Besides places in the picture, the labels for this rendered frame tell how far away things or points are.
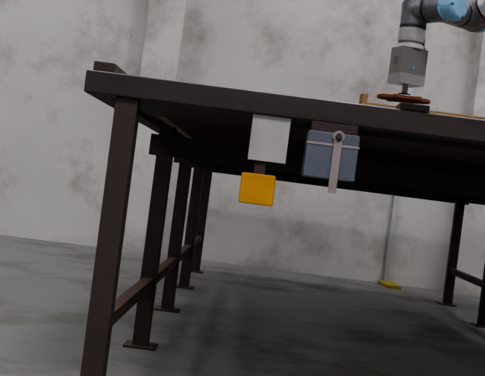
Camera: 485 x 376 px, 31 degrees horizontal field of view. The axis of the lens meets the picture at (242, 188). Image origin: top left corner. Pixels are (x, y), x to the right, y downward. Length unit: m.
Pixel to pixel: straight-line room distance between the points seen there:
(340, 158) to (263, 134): 0.21
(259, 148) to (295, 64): 5.20
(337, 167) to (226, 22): 5.31
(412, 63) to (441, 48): 5.17
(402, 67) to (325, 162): 0.41
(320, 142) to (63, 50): 5.46
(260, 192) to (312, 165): 0.15
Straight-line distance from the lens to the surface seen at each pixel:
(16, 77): 7.62
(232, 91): 2.28
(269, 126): 2.28
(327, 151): 2.26
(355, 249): 7.48
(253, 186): 2.25
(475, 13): 2.57
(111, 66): 2.41
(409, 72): 2.52
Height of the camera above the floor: 0.66
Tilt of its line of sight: level
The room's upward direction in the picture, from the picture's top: 7 degrees clockwise
